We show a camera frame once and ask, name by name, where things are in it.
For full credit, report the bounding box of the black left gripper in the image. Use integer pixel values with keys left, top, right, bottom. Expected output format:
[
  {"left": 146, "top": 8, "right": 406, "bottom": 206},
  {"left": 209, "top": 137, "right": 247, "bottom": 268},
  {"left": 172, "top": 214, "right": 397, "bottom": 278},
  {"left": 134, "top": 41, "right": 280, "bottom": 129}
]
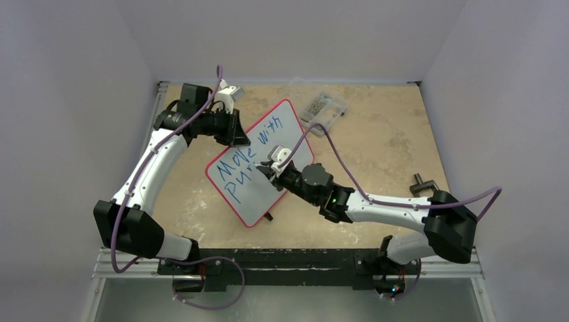
[{"left": 197, "top": 106, "right": 250, "bottom": 146}]

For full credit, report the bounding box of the red framed whiteboard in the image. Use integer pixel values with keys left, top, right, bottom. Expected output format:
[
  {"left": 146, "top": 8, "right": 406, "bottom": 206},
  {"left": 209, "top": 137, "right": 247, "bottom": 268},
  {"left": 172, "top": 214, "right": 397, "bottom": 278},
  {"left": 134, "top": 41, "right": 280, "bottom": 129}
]
[{"left": 205, "top": 98, "right": 315, "bottom": 229}]

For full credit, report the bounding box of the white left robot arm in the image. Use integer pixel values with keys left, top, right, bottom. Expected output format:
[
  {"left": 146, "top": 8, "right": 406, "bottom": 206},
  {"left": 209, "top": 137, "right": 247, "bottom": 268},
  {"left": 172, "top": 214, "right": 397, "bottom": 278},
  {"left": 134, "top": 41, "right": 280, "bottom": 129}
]
[{"left": 93, "top": 81, "right": 250, "bottom": 274}]

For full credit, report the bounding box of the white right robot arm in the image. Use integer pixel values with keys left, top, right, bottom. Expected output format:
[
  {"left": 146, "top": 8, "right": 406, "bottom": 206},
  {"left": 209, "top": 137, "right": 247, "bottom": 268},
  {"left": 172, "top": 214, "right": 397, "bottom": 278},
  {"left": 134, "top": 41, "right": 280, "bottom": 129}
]
[{"left": 256, "top": 161, "right": 478, "bottom": 273}]

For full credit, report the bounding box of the clear plastic screw box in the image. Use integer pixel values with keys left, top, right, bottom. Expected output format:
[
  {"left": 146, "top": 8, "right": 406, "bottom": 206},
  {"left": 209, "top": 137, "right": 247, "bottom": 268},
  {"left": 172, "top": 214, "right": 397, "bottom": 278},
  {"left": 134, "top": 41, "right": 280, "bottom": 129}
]
[{"left": 299, "top": 90, "right": 350, "bottom": 137}]

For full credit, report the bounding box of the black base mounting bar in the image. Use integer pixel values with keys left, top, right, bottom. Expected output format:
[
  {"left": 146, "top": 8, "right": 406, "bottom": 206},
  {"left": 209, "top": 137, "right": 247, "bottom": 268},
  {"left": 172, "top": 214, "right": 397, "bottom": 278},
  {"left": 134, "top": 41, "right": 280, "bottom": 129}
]
[{"left": 157, "top": 248, "right": 421, "bottom": 294}]

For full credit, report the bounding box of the black table clamp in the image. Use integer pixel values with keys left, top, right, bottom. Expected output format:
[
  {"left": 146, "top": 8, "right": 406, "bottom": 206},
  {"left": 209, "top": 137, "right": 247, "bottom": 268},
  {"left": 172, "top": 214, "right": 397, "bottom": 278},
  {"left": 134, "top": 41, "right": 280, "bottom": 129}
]
[{"left": 409, "top": 173, "right": 439, "bottom": 197}]

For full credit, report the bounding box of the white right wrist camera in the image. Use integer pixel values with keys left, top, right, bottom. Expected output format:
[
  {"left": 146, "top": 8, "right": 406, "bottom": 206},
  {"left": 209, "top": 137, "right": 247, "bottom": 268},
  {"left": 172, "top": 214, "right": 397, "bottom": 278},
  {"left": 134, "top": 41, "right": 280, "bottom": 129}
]
[{"left": 268, "top": 145, "right": 292, "bottom": 176}]

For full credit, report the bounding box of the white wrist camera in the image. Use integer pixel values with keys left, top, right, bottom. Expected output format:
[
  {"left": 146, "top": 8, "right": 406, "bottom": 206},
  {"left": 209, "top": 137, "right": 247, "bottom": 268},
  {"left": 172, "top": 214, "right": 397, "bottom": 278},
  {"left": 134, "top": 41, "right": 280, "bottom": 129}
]
[
  {"left": 216, "top": 79, "right": 245, "bottom": 113},
  {"left": 268, "top": 145, "right": 292, "bottom": 176}
]

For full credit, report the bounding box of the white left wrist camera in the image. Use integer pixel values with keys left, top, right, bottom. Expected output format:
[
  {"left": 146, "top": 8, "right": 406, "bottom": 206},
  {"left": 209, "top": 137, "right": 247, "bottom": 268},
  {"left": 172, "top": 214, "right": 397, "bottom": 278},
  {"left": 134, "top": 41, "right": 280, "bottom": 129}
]
[{"left": 216, "top": 79, "right": 245, "bottom": 113}]

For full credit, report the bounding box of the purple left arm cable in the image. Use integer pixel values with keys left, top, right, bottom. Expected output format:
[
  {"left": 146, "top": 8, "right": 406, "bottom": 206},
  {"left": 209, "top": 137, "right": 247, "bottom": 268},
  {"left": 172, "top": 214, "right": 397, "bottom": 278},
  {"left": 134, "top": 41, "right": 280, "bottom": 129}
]
[{"left": 109, "top": 64, "right": 246, "bottom": 311}]

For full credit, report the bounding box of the aluminium front frame rail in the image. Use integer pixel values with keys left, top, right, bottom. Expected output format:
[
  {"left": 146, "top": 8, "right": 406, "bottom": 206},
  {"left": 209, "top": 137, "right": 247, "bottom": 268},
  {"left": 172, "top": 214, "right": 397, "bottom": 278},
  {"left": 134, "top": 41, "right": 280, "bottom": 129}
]
[{"left": 91, "top": 248, "right": 484, "bottom": 280}]

